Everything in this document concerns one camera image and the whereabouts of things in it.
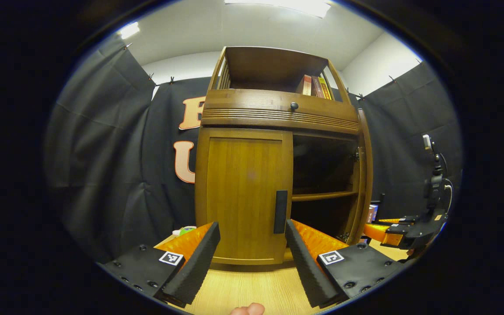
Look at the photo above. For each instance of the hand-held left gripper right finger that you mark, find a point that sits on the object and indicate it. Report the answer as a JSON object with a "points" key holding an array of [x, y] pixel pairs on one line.
{"points": [[306, 267]]}

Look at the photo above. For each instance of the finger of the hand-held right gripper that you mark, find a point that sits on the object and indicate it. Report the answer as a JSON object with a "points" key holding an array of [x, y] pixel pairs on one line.
{"points": [[376, 232], [398, 220]]}

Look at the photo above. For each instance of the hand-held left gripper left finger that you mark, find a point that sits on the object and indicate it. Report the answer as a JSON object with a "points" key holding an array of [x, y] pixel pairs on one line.
{"points": [[195, 267]]}

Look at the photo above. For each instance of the wooden cabinet door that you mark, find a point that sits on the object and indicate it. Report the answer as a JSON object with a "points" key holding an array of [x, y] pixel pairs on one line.
{"points": [[365, 175], [243, 192]]}

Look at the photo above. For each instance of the wooden double-door shoe cabinet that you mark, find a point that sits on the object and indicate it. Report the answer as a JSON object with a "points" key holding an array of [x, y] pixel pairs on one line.
{"points": [[274, 65]]}

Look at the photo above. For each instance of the metal door hinge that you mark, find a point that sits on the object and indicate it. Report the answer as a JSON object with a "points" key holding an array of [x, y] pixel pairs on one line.
{"points": [[344, 236], [357, 155]]}

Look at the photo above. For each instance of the wooden cabinet drawer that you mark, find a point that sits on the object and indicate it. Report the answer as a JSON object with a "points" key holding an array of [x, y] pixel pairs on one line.
{"points": [[252, 103]]}

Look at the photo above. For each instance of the blue cover book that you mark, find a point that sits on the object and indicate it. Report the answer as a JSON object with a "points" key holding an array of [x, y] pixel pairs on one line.
{"points": [[375, 212]]}

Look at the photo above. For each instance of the brown cover book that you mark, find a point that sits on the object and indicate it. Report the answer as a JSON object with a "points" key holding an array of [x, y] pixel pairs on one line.
{"points": [[370, 213]]}

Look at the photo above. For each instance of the green white small object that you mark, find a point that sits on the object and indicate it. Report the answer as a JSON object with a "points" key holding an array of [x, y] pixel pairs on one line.
{"points": [[185, 230]]}

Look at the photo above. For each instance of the black backdrop cloth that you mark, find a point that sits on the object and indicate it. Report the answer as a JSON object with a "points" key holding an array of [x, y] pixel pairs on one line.
{"points": [[103, 153]]}

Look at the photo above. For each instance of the yellow book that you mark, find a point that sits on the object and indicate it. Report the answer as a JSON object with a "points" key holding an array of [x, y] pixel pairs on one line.
{"points": [[325, 89]]}

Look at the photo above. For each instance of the black drawer knob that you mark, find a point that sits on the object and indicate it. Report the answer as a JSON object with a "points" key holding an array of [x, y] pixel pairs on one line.
{"points": [[294, 106]]}

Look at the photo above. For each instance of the dark brown book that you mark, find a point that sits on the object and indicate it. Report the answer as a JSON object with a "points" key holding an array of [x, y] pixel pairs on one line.
{"points": [[316, 86]]}

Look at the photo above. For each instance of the small ceiling light panel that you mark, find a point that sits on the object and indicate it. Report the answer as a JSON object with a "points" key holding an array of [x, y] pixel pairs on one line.
{"points": [[129, 30]]}

